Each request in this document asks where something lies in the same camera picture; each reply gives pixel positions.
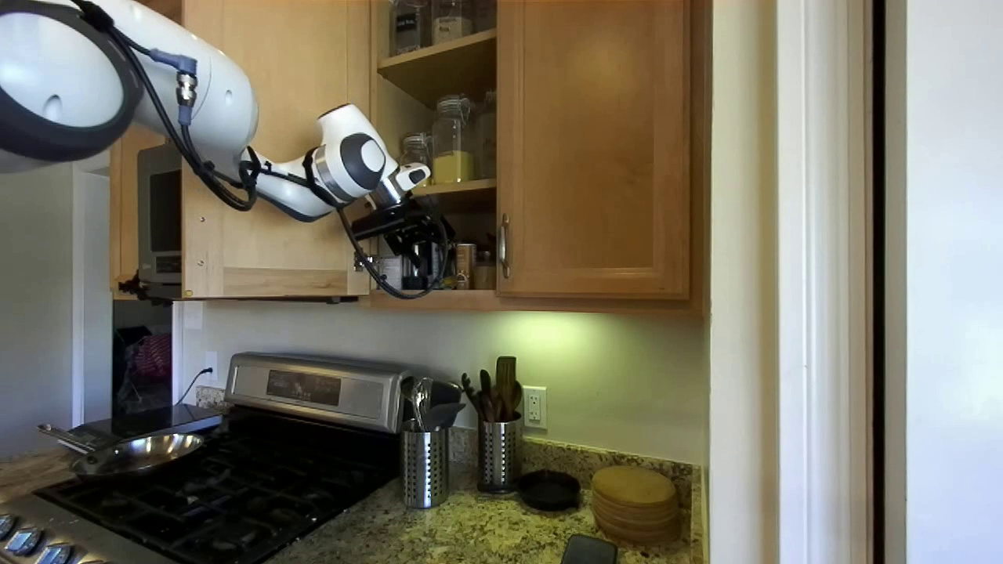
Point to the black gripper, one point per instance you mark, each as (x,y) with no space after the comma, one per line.
(417,239)

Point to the brown spice bottle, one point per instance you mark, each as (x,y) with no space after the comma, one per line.
(465,264)

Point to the wooden cabinet door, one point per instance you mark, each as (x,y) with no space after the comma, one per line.
(597,150)
(301,61)

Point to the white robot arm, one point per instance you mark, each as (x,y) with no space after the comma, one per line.
(80,74)

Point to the glass jar yellow contents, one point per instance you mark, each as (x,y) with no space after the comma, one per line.
(452,157)

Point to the metal kitchen utensils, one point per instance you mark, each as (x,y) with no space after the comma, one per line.
(430,403)

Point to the dark wooden utensils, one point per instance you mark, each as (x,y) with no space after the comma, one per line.
(496,395)

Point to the front perforated utensil holder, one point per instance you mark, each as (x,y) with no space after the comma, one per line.
(423,467)

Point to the perforated utensil holder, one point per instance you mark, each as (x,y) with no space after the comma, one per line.
(499,457)
(423,467)

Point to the rear perforated utensil holder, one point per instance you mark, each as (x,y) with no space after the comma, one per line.
(499,457)

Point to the stainless steel gas stove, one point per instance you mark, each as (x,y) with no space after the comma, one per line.
(301,441)

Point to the stainless steel microwave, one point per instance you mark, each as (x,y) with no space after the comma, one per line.
(160,221)

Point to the small black dish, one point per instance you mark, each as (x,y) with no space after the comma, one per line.
(550,490)

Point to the steel frying pan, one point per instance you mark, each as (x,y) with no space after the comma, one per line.
(124,457)

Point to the stack of cork coasters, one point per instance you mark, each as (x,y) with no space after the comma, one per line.
(634,505)

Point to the right door metal handle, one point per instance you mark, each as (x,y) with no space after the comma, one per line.
(501,246)

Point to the white wall outlet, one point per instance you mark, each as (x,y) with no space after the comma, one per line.
(533,409)

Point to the white door frame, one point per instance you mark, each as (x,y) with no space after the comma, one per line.
(789,338)

